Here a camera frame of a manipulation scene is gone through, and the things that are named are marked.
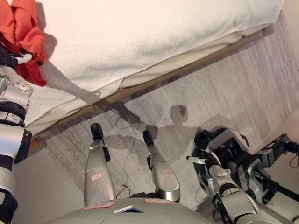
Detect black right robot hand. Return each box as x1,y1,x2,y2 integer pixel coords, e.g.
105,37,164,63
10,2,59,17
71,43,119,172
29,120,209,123
186,149,221,168

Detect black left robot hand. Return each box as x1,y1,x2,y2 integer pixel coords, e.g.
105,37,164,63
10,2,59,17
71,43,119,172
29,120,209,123
0,32,33,68

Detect orange cloth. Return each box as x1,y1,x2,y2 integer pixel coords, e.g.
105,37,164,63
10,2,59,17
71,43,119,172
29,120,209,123
0,0,50,87

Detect beige low bed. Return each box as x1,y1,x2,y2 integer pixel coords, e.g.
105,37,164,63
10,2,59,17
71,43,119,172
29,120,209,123
23,23,276,143

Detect white bed mattress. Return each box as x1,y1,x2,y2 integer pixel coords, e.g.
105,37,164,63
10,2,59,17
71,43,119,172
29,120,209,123
0,0,285,128

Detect silver right robot leg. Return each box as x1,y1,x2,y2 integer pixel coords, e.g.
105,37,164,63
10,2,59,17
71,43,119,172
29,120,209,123
142,130,181,203

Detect silver robot leg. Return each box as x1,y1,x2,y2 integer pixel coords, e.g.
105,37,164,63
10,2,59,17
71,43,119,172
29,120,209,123
142,130,181,203
83,123,115,207

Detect silver robot torso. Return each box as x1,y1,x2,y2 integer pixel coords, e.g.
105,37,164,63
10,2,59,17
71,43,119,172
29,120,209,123
44,197,211,224

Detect silver left robot leg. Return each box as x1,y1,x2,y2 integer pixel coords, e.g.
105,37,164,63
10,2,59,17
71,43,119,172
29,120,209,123
83,123,115,207

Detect thin black floor cable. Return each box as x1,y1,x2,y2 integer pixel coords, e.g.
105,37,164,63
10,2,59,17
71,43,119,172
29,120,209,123
93,105,143,197

